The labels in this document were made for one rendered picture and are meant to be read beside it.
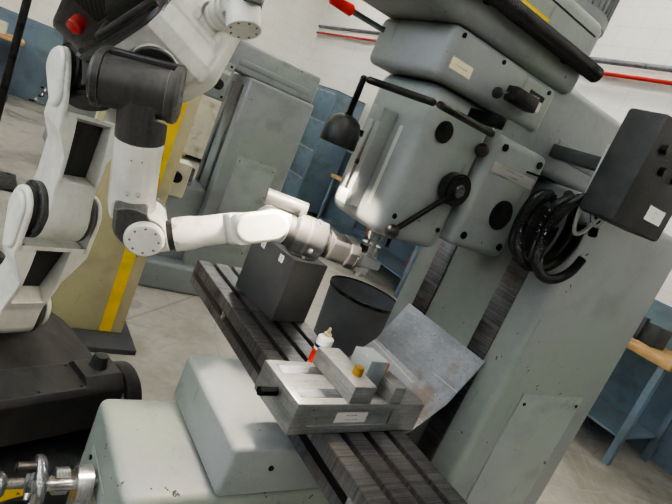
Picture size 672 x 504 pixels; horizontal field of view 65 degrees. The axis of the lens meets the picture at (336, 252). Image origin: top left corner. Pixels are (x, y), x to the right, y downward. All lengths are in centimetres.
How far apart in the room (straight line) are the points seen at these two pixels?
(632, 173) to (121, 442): 113
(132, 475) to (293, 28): 1020
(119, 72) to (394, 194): 54
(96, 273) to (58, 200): 152
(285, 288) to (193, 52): 66
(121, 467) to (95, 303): 190
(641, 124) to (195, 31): 85
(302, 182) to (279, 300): 704
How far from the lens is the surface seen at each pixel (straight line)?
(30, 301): 163
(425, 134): 107
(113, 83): 101
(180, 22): 110
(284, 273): 145
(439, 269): 154
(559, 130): 133
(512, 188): 126
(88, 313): 303
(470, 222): 120
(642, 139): 114
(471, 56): 108
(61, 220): 145
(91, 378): 162
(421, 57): 108
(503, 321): 139
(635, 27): 640
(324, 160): 852
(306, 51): 1110
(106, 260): 290
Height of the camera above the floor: 147
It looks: 12 degrees down
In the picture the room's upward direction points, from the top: 23 degrees clockwise
